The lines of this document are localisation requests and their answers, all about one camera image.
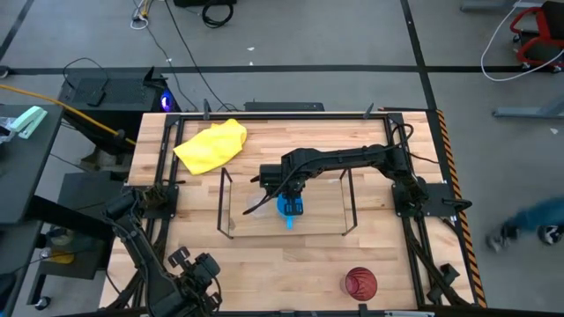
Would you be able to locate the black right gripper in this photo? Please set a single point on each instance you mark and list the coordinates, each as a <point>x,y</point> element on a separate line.
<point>277,178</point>

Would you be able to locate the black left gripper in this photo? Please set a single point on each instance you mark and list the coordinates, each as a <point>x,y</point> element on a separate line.
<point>203,269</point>

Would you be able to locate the blue plastic mug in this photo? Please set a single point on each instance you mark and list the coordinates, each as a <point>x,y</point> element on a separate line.
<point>279,208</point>

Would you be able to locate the small clear plastic cup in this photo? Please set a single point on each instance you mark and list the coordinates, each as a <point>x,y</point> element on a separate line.
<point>257,207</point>

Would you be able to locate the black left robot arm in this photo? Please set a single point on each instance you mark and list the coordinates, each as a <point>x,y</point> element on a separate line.
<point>145,255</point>

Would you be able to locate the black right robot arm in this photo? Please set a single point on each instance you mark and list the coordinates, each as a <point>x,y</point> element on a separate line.
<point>374,163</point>

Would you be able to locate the black power strip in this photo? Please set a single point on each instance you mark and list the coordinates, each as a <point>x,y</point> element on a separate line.
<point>284,106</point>

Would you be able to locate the yellow cloth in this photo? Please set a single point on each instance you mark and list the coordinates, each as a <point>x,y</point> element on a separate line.
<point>213,145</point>

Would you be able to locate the black rolling cart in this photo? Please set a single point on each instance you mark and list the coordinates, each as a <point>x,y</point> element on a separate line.
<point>70,255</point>

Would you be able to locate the black computer tower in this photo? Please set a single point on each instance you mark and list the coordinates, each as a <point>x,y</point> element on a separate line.
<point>114,99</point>

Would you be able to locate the black yellow hazard tape strip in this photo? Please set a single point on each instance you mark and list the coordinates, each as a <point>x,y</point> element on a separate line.
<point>460,246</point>

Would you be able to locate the black desk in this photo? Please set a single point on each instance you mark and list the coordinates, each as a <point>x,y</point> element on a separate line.
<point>22,176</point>

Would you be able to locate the mint green stapler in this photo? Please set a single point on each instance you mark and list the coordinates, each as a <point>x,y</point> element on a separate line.
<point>28,121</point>

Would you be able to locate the person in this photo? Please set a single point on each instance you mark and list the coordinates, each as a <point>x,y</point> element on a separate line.
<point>529,220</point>

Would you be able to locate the grey metal stand foot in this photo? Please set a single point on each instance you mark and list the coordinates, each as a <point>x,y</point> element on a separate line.
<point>529,111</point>

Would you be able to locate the black metal table frame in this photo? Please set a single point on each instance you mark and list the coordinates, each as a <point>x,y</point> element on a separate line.
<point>282,117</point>

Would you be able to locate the black bracket clamp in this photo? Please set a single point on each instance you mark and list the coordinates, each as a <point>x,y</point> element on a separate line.
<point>449,274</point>

